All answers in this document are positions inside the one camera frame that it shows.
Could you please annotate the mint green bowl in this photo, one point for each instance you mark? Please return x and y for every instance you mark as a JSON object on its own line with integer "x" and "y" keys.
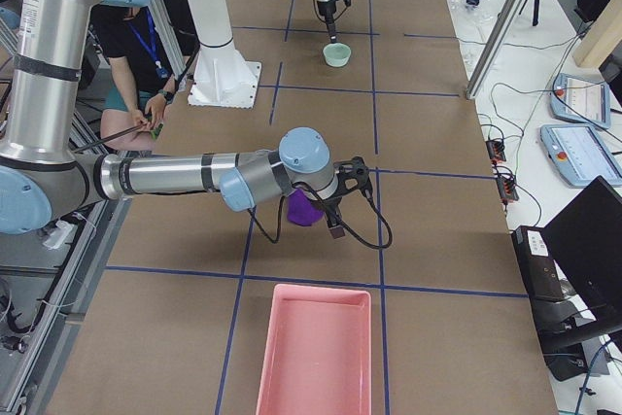
{"x": 337, "y": 55}

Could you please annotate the upper teach pendant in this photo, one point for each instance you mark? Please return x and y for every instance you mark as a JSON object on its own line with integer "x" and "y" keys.
{"x": 575, "y": 99}

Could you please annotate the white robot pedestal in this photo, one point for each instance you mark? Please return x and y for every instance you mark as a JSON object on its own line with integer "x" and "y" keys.
{"x": 222, "y": 77}

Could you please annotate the lower teach pendant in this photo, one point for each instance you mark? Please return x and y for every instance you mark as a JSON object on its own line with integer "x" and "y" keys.
{"x": 579, "y": 154}

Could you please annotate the purple cloth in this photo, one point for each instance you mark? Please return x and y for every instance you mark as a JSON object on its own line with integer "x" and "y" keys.
{"x": 301, "y": 211}

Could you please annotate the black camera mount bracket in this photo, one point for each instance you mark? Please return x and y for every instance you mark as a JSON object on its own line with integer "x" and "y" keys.
{"x": 353, "y": 174}

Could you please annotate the person's hand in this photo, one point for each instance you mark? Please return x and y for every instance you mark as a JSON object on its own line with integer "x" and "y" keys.
{"x": 155, "y": 110}

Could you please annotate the black tripod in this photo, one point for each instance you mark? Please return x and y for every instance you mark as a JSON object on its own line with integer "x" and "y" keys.
{"x": 535, "y": 11}

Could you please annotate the teach pendant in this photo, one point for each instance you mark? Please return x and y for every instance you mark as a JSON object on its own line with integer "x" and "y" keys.
{"x": 579, "y": 154}
{"x": 575, "y": 99}

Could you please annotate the aluminium frame post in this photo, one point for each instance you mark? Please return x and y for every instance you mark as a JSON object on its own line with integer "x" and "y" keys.
{"x": 508, "y": 14}

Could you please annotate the wooden board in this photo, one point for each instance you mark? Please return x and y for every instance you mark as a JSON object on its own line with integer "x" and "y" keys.
{"x": 604, "y": 34}

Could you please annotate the orange connector block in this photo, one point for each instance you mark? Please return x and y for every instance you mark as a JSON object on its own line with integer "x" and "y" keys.
{"x": 506, "y": 185}
{"x": 495, "y": 149}

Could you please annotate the upper orange connector block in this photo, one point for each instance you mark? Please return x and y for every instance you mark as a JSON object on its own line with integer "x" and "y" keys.
{"x": 495, "y": 149}

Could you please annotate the white power strip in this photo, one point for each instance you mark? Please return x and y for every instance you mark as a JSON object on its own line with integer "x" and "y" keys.
{"x": 57, "y": 235}

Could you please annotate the black electronics box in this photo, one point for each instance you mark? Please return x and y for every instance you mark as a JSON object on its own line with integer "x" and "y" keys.
{"x": 537, "y": 267}

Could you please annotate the seated person in black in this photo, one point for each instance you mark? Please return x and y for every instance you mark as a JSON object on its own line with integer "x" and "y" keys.
{"x": 140, "y": 69}

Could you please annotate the pink plastic tray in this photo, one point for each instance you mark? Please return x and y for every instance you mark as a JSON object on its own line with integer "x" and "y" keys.
{"x": 318, "y": 352}

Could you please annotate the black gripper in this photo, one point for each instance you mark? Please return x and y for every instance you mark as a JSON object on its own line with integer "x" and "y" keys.
{"x": 328, "y": 204}
{"x": 325, "y": 5}

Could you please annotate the black monitor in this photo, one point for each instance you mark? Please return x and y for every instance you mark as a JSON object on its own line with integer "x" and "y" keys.
{"x": 585, "y": 241}

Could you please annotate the lower orange connector block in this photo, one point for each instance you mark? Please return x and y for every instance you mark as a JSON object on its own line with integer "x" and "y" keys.
{"x": 506, "y": 185}

